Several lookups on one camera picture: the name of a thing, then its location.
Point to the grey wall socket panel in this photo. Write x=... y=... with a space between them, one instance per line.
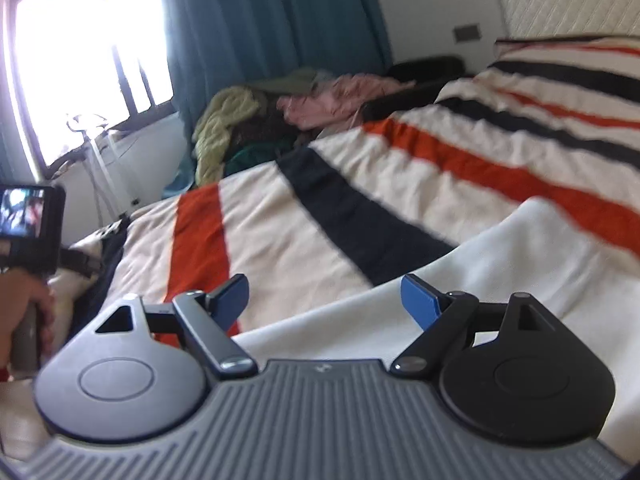
x=467 y=32

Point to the white pants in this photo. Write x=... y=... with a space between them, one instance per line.
x=500 y=260

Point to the pink garment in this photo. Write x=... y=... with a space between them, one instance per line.
x=325 y=100

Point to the yellow-green fuzzy blanket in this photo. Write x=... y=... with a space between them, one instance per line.
x=215 y=130

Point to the orange black striped blanket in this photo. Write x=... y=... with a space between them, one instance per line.
x=400 y=175

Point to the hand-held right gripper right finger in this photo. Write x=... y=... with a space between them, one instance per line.
x=420 y=300

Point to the dark patterned garment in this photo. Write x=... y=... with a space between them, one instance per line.
x=260 y=130

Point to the blue curtain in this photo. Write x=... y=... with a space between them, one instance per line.
x=260 y=25
x=6 y=160

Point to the white garment steamer stand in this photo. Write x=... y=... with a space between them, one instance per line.
x=95 y=160

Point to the olive green garment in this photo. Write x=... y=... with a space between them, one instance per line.
x=290 y=82

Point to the barred window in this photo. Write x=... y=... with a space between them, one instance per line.
x=75 y=60

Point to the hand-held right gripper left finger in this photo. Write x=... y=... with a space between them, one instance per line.
x=232 y=297

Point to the person's left hand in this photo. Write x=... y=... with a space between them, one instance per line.
x=20 y=295

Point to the white quilted headboard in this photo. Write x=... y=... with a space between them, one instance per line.
x=565 y=0

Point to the teal green garment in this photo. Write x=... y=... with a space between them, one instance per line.
x=255 y=154

